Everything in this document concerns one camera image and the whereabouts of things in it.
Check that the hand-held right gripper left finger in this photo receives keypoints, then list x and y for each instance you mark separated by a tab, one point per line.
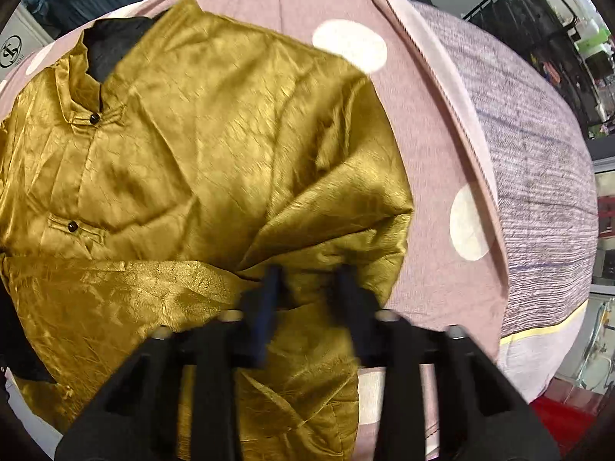
266	312

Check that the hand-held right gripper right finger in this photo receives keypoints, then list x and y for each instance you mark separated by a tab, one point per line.
353	307

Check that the golden satin shirt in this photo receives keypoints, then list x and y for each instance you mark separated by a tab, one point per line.
216	129

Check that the pink polka dot blanket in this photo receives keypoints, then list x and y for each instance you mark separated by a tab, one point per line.
423	129

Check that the grey striped bed sheet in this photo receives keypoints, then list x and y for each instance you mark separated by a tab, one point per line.
538	177

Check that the black metal rack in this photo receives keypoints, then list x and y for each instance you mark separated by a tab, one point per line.
523	24

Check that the green and white bottles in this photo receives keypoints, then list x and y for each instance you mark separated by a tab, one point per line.
593	38

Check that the white floor appliance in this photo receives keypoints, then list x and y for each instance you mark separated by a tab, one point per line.
19	43

